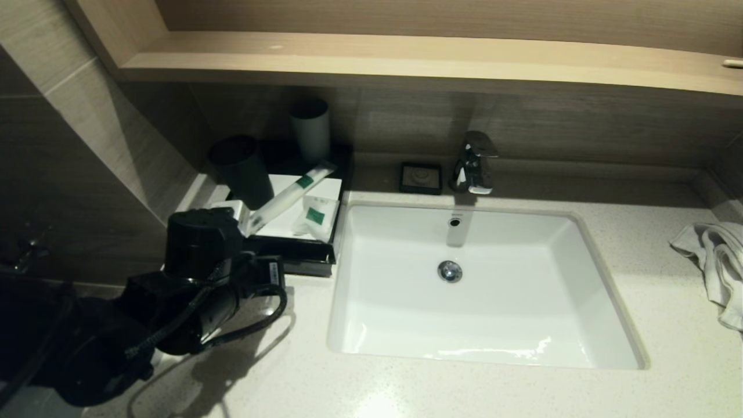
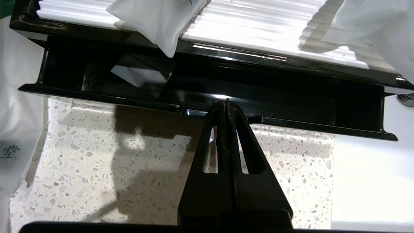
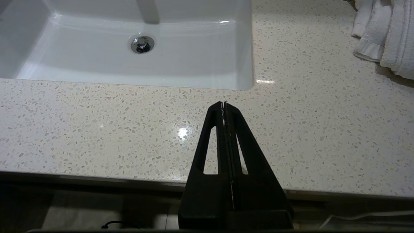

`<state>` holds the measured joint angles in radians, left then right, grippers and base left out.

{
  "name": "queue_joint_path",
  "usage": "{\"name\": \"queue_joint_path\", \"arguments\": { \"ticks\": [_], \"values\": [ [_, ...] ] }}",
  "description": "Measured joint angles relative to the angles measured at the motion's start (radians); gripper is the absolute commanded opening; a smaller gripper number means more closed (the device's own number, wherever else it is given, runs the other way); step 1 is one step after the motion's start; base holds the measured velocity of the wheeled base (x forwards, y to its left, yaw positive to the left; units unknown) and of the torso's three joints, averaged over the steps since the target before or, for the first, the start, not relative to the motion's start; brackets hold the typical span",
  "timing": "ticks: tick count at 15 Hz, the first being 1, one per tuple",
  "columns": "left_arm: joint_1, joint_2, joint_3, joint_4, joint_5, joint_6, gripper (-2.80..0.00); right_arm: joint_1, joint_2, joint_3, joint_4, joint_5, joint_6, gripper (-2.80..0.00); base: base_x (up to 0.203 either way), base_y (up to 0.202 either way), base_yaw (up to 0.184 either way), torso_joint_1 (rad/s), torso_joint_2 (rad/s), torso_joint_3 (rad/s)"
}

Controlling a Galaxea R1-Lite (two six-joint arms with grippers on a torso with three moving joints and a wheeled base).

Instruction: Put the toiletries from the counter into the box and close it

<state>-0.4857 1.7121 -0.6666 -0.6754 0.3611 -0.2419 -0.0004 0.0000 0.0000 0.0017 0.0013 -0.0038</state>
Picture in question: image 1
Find light wooden shelf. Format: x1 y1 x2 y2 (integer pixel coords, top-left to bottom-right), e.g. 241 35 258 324
64 0 743 96

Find small white green-label sachet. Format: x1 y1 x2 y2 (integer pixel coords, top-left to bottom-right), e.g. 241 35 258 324
292 195 341 243

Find chrome faucet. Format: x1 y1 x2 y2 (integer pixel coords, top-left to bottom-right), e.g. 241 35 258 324
450 131 500 196

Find black cup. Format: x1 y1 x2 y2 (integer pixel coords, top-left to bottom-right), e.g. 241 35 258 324
208 135 275 211

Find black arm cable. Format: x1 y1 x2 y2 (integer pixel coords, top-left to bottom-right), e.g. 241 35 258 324
125 284 289 361

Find black glossy tray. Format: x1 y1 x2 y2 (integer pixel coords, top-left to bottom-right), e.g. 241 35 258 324
255 139 356 204

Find grey cup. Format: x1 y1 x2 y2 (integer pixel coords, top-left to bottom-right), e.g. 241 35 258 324
289 99 331 164

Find white towel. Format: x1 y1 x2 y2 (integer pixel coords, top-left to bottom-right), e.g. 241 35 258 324
668 222 743 333

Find black square soap dish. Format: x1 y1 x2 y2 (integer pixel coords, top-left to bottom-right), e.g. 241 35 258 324
399 162 443 196

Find white ceramic sink basin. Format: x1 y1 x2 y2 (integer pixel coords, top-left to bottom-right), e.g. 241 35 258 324
326 200 650 371

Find dark metal valve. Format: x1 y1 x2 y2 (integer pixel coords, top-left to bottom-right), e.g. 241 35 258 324
9 229 53 273

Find small white rectangular block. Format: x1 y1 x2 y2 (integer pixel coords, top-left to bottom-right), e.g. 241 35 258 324
210 199 251 234

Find long white toothbrush packet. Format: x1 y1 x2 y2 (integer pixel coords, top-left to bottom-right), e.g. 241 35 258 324
247 161 338 236

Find black box with white top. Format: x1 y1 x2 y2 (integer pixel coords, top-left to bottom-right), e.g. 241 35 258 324
247 173 344 247

